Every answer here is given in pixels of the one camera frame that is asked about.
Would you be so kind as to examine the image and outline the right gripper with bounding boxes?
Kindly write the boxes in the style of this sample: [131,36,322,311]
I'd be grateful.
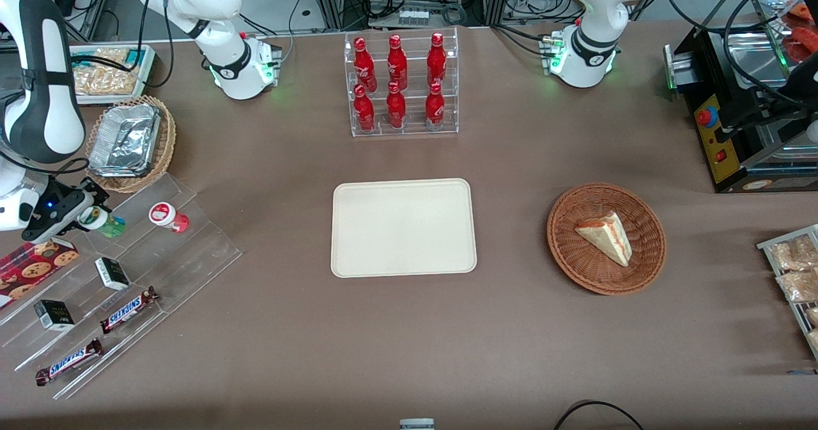
[0,177,111,243]

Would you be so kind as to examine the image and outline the green yogurt cup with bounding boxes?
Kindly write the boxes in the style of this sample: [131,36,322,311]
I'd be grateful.
[79,206,127,238]

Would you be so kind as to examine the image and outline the cream plastic tray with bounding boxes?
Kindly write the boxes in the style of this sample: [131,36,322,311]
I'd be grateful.
[330,178,478,279]

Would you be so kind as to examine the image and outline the red cookie box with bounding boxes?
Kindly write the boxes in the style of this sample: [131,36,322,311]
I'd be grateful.
[0,237,81,310]

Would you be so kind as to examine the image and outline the small black box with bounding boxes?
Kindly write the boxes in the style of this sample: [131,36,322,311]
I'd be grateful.
[33,299,76,332]
[94,257,131,291]

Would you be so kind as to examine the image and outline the stacked aluminium foil containers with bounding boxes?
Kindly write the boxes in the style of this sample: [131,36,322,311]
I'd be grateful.
[86,104,162,178]

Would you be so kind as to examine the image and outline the red yogurt cup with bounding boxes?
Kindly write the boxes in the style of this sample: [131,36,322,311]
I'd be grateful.
[148,201,190,234]

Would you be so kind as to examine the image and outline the snickers chocolate bar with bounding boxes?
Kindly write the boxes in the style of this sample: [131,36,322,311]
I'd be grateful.
[35,338,104,387]
[99,286,160,335]

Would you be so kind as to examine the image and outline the light tan wicker basket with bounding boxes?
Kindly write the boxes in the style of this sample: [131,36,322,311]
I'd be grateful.
[84,95,177,194]

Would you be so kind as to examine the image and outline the clear acrylic stepped stand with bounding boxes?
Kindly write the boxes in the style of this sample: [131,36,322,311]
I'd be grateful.
[0,173,243,401]

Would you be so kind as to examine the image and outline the clear cracker bag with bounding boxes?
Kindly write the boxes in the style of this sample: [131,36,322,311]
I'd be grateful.
[73,63,139,96]
[72,47,130,68]

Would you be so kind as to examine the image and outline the white rectangular snack bin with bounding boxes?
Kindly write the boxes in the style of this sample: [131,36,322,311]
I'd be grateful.
[68,44,157,107]

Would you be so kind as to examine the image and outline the red cola bottle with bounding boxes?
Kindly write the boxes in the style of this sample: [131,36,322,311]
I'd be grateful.
[353,84,376,133]
[424,81,446,131]
[385,81,408,130]
[387,34,409,91]
[353,36,378,93]
[426,32,448,89]

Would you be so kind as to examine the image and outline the clear acrylic bottle rack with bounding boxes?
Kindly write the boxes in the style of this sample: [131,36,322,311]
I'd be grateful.
[344,27,460,138]

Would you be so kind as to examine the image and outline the brown round wicker basket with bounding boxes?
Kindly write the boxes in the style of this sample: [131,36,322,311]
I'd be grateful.
[546,182,668,296]

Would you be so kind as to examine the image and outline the wrapped triangle sandwich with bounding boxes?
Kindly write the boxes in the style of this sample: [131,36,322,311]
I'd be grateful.
[574,211,634,268]

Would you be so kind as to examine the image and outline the black yellow sealing machine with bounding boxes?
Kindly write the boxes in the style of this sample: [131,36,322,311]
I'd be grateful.
[663,0,818,194]

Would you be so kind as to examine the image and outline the clear pastry bag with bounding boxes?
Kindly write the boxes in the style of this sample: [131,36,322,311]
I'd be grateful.
[769,234,818,272]
[776,268,818,303]

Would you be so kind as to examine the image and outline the red packaged food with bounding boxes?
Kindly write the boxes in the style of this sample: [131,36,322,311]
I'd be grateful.
[785,2,818,61]

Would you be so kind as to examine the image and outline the black floor cable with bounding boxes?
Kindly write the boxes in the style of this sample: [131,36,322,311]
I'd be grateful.
[552,400,647,430]

